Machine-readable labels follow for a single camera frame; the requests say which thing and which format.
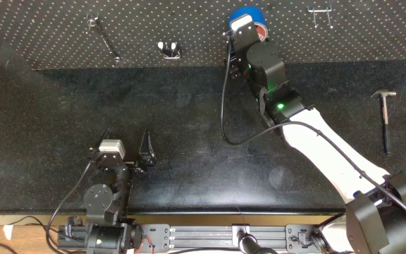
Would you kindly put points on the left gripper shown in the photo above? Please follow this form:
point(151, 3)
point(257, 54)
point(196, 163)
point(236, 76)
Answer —
point(136, 166)

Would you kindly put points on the wrench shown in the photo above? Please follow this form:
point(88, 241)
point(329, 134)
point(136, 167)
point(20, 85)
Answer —
point(106, 40)

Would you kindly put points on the roll of blue tape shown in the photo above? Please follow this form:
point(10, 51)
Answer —
point(256, 16)

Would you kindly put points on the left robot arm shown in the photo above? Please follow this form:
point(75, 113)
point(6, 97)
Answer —
point(99, 199)

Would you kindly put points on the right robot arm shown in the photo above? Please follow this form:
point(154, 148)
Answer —
point(330, 148)

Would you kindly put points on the black pegboard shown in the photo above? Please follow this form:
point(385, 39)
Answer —
point(189, 28)

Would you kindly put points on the metal hook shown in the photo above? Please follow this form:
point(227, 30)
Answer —
point(92, 18)
point(172, 57)
point(315, 16)

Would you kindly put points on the white tape scrap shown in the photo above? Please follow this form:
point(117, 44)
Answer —
point(8, 231)

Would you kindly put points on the hammer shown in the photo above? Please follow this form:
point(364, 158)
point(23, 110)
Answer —
point(385, 116)

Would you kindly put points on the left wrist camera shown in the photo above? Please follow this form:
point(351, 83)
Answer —
point(112, 147)

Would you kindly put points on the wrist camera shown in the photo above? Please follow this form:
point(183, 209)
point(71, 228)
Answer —
point(241, 22)
point(112, 147)

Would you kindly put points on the mounting rail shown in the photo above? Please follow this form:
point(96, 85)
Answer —
point(203, 238)

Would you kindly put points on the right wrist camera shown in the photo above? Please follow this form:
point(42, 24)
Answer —
point(241, 22)

